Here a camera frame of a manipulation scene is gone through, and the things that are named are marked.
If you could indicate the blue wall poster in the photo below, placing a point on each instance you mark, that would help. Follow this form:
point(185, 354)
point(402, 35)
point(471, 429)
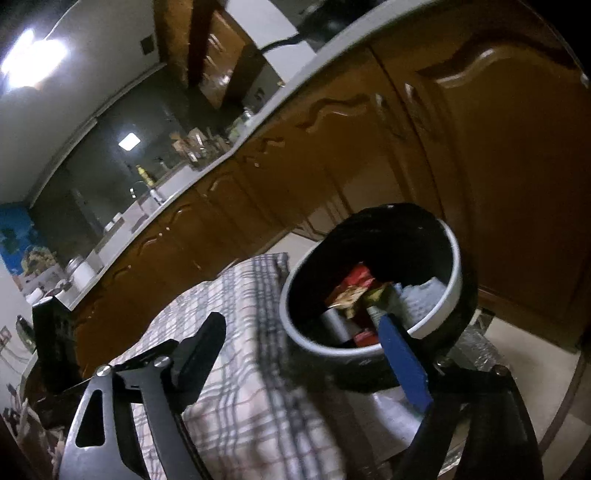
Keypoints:
point(18, 240)

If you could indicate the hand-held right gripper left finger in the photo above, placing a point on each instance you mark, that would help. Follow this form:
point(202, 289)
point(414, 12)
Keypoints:
point(198, 355)

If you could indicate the dark kitchen window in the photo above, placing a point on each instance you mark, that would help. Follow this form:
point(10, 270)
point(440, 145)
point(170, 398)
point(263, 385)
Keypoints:
point(92, 184)

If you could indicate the small red patterned wrapper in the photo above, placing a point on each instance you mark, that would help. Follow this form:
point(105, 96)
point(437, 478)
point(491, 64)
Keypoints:
point(367, 338)

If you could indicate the ceiling light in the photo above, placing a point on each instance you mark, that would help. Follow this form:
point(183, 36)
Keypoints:
point(32, 57)

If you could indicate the plaid cloth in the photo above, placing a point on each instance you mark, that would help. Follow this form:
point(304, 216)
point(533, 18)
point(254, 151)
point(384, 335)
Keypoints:
point(231, 415)

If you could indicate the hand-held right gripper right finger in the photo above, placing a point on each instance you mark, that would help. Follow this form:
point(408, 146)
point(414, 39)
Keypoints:
point(406, 360)

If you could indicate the grey can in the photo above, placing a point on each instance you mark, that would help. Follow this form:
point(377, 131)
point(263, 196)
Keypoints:
point(339, 323)

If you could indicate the wooden wall cabinet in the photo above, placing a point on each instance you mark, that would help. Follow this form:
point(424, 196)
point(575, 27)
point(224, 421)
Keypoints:
point(217, 46)

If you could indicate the paper towel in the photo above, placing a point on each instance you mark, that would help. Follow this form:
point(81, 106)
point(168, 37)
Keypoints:
point(425, 297)

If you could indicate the green snack packet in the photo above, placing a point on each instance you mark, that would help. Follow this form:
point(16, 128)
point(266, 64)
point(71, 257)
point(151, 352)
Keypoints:
point(381, 295)

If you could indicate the red snack packet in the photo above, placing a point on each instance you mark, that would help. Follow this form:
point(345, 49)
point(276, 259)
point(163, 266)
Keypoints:
point(360, 277)

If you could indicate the white jar with metal lid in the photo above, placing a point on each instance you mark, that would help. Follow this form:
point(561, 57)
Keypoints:
point(78, 271)

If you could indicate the wooden kitchen cabinet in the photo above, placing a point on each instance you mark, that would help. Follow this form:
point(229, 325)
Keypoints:
point(508, 184)

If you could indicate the white bin with black bag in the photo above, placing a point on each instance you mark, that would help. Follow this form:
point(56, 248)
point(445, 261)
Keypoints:
point(455, 267)

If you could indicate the dark wall plate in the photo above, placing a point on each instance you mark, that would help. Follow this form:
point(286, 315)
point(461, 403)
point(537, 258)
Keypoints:
point(148, 45)

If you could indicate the yellow bottle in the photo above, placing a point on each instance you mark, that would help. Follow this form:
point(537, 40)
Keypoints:
point(144, 174)

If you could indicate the crinkled silver plastic wrapper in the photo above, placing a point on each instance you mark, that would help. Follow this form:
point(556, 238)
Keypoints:
point(480, 341)

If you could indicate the white kitchen countertop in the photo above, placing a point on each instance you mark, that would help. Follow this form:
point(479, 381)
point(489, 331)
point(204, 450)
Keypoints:
point(323, 55)

